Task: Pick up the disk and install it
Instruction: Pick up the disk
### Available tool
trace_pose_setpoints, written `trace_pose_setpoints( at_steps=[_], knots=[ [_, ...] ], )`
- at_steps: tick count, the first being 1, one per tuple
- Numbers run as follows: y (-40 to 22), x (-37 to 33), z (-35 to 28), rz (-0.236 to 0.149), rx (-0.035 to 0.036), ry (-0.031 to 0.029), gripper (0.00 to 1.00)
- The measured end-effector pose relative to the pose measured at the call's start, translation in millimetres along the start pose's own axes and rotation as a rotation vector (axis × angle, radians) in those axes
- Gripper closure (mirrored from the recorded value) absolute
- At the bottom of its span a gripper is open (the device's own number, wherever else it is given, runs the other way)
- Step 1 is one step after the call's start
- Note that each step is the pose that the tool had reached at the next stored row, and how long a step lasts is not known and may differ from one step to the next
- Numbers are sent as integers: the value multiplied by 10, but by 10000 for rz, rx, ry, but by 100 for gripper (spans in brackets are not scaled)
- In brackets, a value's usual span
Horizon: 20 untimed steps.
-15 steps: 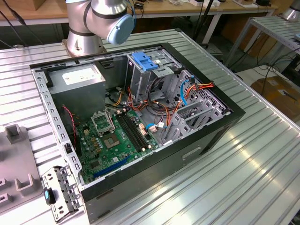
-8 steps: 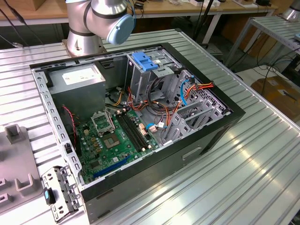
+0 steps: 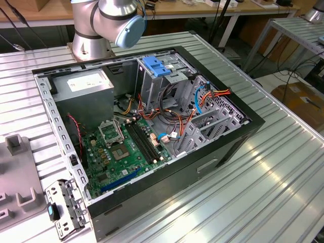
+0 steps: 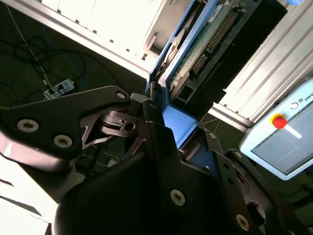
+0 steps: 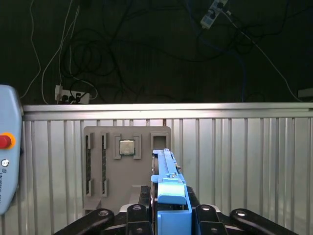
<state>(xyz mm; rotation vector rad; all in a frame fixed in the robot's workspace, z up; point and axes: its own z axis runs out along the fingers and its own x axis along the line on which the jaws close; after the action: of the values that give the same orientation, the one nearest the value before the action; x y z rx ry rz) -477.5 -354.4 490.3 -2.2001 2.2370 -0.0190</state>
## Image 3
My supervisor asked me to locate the blue data wire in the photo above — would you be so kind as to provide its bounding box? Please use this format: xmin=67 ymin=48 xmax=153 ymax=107
xmin=194 ymin=81 xmax=211 ymax=114

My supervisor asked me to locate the orange red power wire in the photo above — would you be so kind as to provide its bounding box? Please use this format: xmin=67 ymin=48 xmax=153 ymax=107
xmin=198 ymin=87 xmax=232 ymax=107

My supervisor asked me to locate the grey metal disk bay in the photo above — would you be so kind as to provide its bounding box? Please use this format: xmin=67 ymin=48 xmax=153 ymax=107
xmin=174 ymin=75 xmax=251 ymax=157

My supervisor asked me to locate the black RAM slot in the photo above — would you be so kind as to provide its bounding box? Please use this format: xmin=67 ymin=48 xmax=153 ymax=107
xmin=129 ymin=122 xmax=158 ymax=163
xmin=126 ymin=123 xmax=155 ymax=165
xmin=135 ymin=120 xmax=164 ymax=159
xmin=132 ymin=121 xmax=161 ymax=161

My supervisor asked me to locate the grey metal drive cage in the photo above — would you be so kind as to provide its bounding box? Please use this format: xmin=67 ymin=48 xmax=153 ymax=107
xmin=135 ymin=52 xmax=198 ymax=112

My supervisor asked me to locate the CPU socket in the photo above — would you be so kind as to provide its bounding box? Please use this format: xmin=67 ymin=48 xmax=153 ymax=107
xmin=109 ymin=143 xmax=131 ymax=162

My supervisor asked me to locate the blue plastic drive latch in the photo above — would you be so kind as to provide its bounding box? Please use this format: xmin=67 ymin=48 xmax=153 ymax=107
xmin=142 ymin=56 xmax=172 ymax=78

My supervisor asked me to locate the green motherboard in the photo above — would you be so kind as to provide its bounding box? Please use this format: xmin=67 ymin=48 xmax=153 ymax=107
xmin=80 ymin=117 xmax=173 ymax=199

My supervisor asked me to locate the black open PC case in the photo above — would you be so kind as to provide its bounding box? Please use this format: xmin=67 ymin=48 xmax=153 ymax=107
xmin=31 ymin=45 xmax=266 ymax=242

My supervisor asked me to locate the blue expansion slot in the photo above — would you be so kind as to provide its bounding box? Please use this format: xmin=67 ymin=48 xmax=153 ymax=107
xmin=100 ymin=168 xmax=142 ymax=192

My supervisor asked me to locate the grey power supply unit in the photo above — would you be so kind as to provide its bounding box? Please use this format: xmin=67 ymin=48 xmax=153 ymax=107
xmin=50 ymin=68 xmax=115 ymax=132

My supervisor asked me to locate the long wooden desk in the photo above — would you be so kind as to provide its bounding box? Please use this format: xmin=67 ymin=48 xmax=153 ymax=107
xmin=0 ymin=0 xmax=301 ymax=49

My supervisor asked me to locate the black tripod stand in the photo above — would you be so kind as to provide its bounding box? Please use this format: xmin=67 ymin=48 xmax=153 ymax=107
xmin=209 ymin=0 xmax=232 ymax=50

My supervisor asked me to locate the brown cardboard box with label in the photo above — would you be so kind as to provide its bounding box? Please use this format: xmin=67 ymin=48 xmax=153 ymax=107
xmin=271 ymin=82 xmax=324 ymax=129

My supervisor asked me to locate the large brown cardboard box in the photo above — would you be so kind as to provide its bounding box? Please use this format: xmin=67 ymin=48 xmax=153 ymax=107
xmin=239 ymin=19 xmax=301 ymax=64

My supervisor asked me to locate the grey parts rack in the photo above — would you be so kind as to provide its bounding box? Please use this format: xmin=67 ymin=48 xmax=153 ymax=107
xmin=0 ymin=135 xmax=49 ymax=232

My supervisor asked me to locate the slatted metal side table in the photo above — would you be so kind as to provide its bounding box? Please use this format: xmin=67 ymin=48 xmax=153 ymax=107
xmin=242 ymin=16 xmax=324 ymax=74

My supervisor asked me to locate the red orange black wire bundle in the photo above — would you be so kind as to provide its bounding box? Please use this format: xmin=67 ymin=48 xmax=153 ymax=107
xmin=136 ymin=93 xmax=197 ymax=140

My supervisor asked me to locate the short blue wire white plug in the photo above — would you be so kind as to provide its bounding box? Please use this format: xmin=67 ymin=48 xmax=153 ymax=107
xmin=156 ymin=132 xmax=182 ymax=144

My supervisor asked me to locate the orange yellow wire bundle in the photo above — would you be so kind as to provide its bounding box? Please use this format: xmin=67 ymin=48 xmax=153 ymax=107
xmin=120 ymin=93 xmax=135 ymax=115

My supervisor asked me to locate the metal socket cover frame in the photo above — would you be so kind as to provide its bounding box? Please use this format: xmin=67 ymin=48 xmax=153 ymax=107
xmin=98 ymin=119 xmax=125 ymax=149

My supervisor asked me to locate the red black twisted fan wire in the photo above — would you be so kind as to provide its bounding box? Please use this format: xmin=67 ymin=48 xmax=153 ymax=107
xmin=66 ymin=113 xmax=84 ymax=159

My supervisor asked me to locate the metal slot retention bracket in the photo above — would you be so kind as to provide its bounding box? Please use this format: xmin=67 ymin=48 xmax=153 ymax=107
xmin=45 ymin=178 xmax=90 ymax=240

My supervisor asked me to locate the teal plastic bracket latch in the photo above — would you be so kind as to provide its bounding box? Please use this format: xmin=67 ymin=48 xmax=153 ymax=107
xmin=47 ymin=204 xmax=61 ymax=221

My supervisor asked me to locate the black cable with metal plug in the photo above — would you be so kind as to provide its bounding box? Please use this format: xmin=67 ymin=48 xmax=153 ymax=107
xmin=0 ymin=34 xmax=26 ymax=53

